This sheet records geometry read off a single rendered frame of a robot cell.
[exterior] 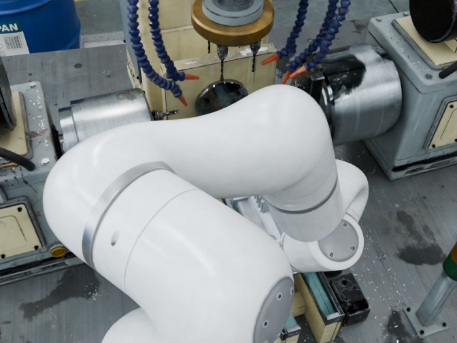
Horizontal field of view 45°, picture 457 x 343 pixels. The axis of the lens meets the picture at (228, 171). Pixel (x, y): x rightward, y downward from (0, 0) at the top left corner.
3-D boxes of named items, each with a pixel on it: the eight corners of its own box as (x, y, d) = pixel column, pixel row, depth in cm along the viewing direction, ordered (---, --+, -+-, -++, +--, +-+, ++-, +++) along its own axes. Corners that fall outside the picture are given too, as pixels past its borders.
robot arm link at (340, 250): (298, 207, 91) (274, 256, 89) (327, 194, 79) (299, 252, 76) (342, 231, 92) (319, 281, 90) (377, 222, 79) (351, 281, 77)
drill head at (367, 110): (260, 112, 159) (266, 40, 140) (385, 84, 168) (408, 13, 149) (294, 176, 144) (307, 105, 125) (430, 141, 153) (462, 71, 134)
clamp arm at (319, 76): (293, 152, 138) (307, 72, 119) (304, 150, 139) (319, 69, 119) (299, 162, 136) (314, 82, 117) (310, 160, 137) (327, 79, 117)
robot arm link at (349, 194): (302, 78, 66) (326, 179, 93) (242, 193, 62) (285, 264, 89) (375, 100, 62) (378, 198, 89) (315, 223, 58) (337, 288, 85)
